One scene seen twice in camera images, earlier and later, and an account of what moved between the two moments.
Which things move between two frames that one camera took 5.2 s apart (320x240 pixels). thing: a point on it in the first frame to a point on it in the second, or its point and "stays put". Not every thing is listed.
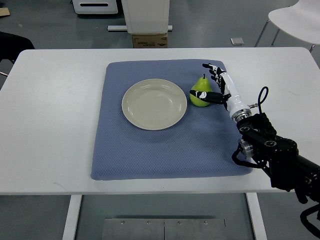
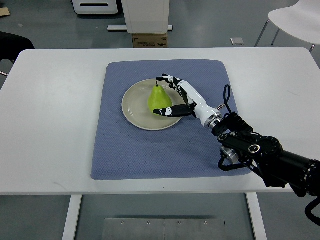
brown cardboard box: [150, 40] stays put
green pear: [203, 84] to [159, 98]
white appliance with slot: [95, 6] stays put
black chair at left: [11, 45] stays put
